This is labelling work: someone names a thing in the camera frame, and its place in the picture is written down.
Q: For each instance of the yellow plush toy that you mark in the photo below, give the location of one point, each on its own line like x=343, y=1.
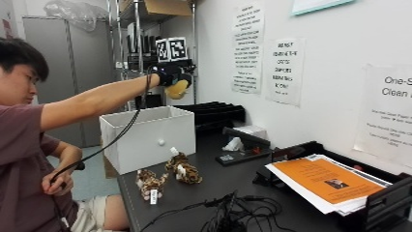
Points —
x=176, y=90

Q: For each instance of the white marker cube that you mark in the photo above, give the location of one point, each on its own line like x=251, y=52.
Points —
x=172, y=49

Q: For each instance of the stack of black trays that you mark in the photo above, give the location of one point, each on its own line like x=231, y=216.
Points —
x=216, y=112

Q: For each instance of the the person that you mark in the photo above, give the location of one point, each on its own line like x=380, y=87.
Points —
x=21, y=154

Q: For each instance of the cardboard box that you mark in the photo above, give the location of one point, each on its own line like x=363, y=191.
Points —
x=163, y=8

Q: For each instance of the white storage box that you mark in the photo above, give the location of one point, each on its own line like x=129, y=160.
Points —
x=148, y=145

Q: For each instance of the small white box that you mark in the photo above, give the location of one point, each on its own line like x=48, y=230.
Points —
x=253, y=131

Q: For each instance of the spotted leopard plush toy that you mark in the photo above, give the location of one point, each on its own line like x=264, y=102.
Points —
x=185, y=169
x=151, y=185

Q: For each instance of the grey metal cabinet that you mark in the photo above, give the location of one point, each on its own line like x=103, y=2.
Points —
x=60, y=58

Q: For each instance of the clear plastic bag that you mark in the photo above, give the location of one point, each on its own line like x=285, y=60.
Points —
x=77, y=13

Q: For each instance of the teal-edged white board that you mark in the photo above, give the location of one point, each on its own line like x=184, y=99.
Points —
x=317, y=5

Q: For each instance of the orange paper sheet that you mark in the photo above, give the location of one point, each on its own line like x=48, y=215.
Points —
x=325, y=179

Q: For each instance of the white paper stack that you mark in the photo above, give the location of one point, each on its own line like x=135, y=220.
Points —
x=317, y=204

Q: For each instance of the black paper tray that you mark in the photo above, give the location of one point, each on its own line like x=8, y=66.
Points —
x=385, y=206

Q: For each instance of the tall printed wall notice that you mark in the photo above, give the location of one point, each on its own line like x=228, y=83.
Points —
x=247, y=48

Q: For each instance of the short printed wall notice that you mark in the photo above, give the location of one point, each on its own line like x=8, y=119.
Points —
x=284, y=72

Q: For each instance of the large-print wall notice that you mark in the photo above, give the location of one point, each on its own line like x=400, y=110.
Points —
x=388, y=116

